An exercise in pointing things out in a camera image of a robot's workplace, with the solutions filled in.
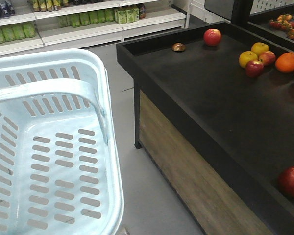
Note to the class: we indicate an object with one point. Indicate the light blue plastic basket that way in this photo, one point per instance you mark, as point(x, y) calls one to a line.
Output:
point(59, 166)

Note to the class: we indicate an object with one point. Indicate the black wooden fruit stand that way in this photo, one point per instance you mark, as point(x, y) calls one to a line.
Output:
point(219, 137)

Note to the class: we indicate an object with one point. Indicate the brown half shell object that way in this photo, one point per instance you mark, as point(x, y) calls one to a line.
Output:
point(178, 47)

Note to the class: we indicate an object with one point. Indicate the red apple beside oranges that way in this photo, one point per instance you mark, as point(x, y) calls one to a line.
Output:
point(212, 37)

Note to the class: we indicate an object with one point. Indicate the yellow apple lower left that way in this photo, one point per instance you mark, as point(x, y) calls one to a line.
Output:
point(245, 57)

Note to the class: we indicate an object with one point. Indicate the yellow apple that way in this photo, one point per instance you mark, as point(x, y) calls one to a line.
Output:
point(258, 48)
point(245, 57)

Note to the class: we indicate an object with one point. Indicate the red apple lower left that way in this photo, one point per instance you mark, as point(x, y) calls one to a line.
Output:
point(254, 68)

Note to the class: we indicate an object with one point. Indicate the yellow apple upper left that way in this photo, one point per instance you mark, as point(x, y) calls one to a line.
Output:
point(258, 48)

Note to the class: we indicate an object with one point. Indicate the small red apple left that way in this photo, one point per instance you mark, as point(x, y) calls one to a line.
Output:
point(267, 58)

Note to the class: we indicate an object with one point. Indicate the orange far left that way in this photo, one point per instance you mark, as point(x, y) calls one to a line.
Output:
point(285, 62)

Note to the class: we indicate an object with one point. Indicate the dark red apple front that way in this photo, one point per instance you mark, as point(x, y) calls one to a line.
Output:
point(286, 182)

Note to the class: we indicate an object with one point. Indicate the white supermarket shelf unit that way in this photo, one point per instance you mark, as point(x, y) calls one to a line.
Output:
point(37, 25)

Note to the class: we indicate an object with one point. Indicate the cherry tomato vine pile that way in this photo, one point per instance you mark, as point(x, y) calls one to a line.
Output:
point(284, 22)

